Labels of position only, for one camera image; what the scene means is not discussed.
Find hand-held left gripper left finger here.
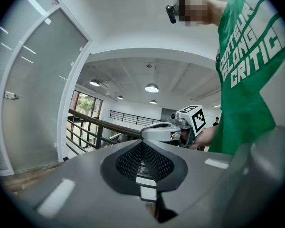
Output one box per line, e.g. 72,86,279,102
19,139,155,228

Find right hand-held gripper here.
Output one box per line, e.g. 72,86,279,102
140,105,206,148

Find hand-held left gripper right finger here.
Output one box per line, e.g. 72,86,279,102
142,139,234,216

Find frosted glass door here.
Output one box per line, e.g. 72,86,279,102
0,3,94,177
1,8,90,173

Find metal door handle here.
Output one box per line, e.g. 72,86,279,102
4,91,20,102

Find person's right forearm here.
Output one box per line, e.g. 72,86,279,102
192,125,219,151

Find person's right hand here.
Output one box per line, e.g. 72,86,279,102
179,128,193,147

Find thin black balcony railing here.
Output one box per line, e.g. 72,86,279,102
110,110,162,126

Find wooden-topped black stair railing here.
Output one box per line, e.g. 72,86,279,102
66,108,143,158

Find person in green shirt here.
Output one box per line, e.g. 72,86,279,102
208,0,285,155

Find small black-framed window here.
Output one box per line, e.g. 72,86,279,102
71,90,103,118

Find person's head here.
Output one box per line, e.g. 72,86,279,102
177,0,228,28

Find striped frosted glass panel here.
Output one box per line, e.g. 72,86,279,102
0,0,60,177

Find white ceiling duct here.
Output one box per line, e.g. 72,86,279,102
106,84,117,97

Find black head-mounted camera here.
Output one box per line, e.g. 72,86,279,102
165,4,177,24

